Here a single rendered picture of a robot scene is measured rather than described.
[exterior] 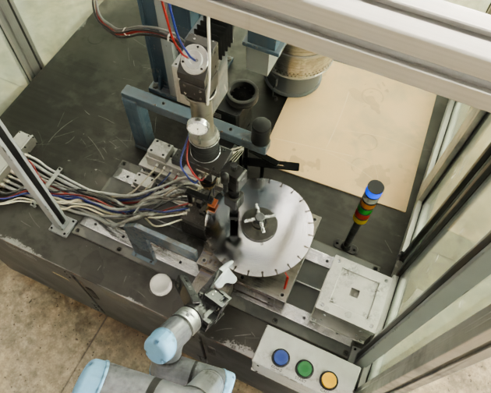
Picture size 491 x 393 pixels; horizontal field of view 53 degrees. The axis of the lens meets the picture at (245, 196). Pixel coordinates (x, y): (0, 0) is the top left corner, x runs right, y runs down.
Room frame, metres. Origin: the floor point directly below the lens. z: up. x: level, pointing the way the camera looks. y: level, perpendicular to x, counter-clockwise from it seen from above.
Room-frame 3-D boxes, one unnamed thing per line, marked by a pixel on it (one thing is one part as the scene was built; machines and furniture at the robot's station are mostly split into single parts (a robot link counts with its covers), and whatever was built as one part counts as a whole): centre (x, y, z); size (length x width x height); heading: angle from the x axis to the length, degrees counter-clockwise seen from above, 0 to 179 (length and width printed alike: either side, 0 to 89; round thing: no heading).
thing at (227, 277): (0.47, 0.04, 0.96); 0.09 x 0.06 x 0.03; 146
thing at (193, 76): (0.83, 0.05, 1.45); 0.35 x 0.07 x 0.28; 157
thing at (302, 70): (1.42, -0.17, 0.93); 0.31 x 0.31 x 0.36
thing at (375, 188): (0.67, -0.35, 1.14); 0.05 x 0.04 x 0.03; 157
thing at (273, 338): (0.25, -0.18, 0.82); 0.28 x 0.11 x 0.15; 67
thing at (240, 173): (0.64, 0.03, 1.17); 0.06 x 0.05 x 0.20; 58
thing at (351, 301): (0.46, -0.33, 0.82); 0.18 x 0.18 x 0.15; 67
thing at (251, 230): (0.64, -0.05, 0.96); 0.11 x 0.11 x 0.03
